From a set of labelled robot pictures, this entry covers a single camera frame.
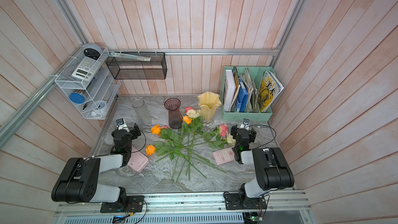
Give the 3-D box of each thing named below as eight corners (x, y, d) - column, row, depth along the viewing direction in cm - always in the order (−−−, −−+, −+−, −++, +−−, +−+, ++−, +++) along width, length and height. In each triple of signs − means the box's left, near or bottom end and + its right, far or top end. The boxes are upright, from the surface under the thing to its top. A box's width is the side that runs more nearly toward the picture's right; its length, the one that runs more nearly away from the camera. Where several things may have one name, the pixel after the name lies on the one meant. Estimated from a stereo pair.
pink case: (132, 168, 86) (120, 157, 73) (141, 155, 91) (133, 143, 78) (140, 174, 84) (130, 163, 72) (150, 160, 89) (142, 148, 76)
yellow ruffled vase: (197, 126, 101) (198, 107, 86) (197, 111, 109) (198, 92, 94) (217, 126, 101) (221, 107, 86) (216, 111, 109) (219, 92, 94)
